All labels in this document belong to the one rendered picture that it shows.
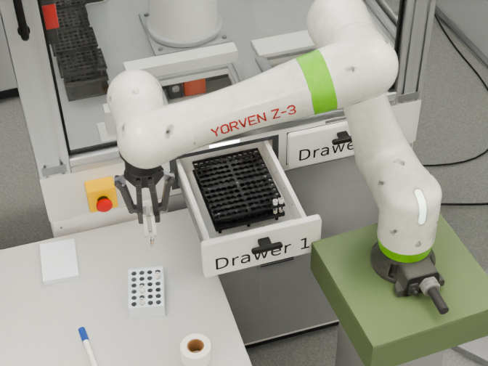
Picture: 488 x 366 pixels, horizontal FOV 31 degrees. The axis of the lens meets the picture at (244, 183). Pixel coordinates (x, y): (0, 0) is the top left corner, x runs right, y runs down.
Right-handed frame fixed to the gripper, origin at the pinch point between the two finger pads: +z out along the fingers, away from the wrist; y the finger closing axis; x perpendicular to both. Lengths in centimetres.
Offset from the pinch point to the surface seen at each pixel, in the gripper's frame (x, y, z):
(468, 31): 201, 146, 93
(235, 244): -0.3, 19.1, 9.3
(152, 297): -3.6, -1.2, 21.9
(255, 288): 34, 28, 67
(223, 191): 18.7, 17.7, 10.3
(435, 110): 153, 119, 100
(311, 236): 3.4, 37.6, 12.6
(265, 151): 35.8, 30.2, 13.2
